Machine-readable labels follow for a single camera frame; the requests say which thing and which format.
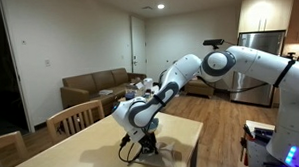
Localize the robot mounting stand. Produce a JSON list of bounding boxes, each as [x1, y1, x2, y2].
[[244, 118, 277, 167]]

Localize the small blue object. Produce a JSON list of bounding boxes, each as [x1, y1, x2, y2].
[[124, 91, 136, 101]]

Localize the black stereo camera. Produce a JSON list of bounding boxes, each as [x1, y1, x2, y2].
[[202, 38, 226, 47]]

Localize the white cloth item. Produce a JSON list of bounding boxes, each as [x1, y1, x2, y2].
[[98, 89, 115, 96]]

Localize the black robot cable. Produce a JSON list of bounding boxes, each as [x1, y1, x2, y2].
[[114, 64, 272, 165]]

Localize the white door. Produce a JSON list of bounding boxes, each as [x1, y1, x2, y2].
[[130, 15, 148, 75]]

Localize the black metal bracket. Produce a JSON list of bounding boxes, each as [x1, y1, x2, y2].
[[254, 127, 275, 144]]

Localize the light kitchen cabinets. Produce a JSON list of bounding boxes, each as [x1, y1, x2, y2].
[[237, 0, 296, 34]]

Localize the orange black bar clamp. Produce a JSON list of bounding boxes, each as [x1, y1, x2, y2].
[[239, 123, 257, 167]]

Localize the brown sofa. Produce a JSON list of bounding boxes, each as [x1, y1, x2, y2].
[[59, 67, 149, 119]]

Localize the white jug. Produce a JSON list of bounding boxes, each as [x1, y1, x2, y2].
[[142, 77, 155, 92]]

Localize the beige towel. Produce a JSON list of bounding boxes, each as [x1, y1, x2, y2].
[[135, 141, 176, 167]]

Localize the light wooden chair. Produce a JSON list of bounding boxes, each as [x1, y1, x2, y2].
[[0, 130, 29, 167], [45, 99, 107, 146]]

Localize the stainless steel fridge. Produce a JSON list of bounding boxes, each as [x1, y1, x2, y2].
[[228, 30, 289, 109]]

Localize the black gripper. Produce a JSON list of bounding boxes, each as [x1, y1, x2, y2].
[[139, 131, 159, 157]]

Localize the white robot base blue light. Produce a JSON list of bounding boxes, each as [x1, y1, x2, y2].
[[264, 131, 299, 167]]

